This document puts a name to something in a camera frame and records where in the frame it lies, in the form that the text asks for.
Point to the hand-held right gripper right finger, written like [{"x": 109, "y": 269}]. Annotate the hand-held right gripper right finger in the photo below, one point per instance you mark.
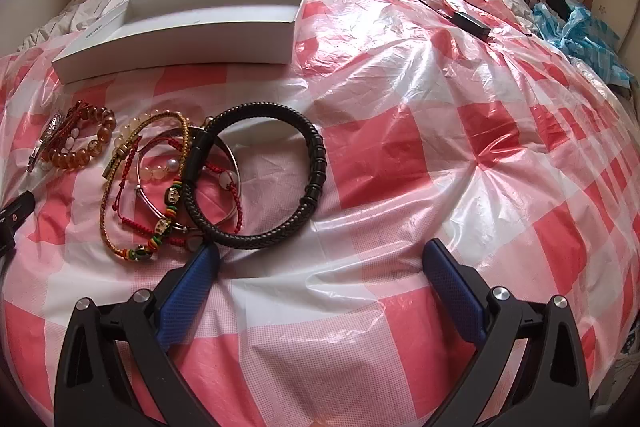
[{"x": 452, "y": 289}]

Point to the white cardboard box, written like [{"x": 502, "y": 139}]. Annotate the white cardboard box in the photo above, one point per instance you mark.
[{"x": 175, "y": 42}]

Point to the blue plastic bag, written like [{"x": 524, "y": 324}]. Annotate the blue plastic bag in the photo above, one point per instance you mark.
[{"x": 575, "y": 32}]

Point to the black power adapter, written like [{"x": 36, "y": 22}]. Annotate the black power adapter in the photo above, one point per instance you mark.
[{"x": 471, "y": 24}]

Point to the red white checkered plastic sheet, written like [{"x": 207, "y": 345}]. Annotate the red white checkered plastic sheet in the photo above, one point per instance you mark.
[{"x": 400, "y": 132}]

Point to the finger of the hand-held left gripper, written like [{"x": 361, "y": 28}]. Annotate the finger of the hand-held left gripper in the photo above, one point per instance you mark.
[{"x": 17, "y": 207}]

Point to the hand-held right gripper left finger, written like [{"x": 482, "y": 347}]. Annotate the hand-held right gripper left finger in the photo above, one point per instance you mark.
[{"x": 187, "y": 294}]

